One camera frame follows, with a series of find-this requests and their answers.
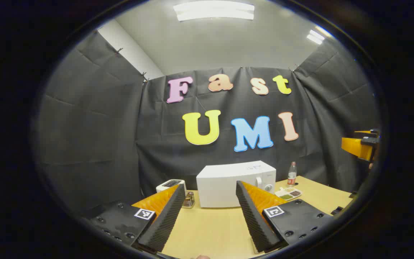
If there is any white divided dish of beans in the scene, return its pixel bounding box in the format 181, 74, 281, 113
275, 187, 303, 200

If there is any long ceiling light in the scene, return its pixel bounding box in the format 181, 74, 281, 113
173, 1, 255, 22

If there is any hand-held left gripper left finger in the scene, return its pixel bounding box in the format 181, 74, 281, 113
85, 183, 187, 254

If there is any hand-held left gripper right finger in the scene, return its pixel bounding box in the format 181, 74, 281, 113
236, 181, 335, 254

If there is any metal wire basket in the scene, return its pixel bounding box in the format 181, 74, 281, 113
182, 192, 196, 209

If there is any white toaster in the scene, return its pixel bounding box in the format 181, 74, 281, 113
156, 179, 187, 195

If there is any white microwave oven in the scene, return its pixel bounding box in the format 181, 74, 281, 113
196, 160, 277, 209

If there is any clear bottle with red label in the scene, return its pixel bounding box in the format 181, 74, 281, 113
287, 162, 297, 186

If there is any small ceiling light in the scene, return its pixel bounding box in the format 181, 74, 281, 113
307, 26, 331, 45

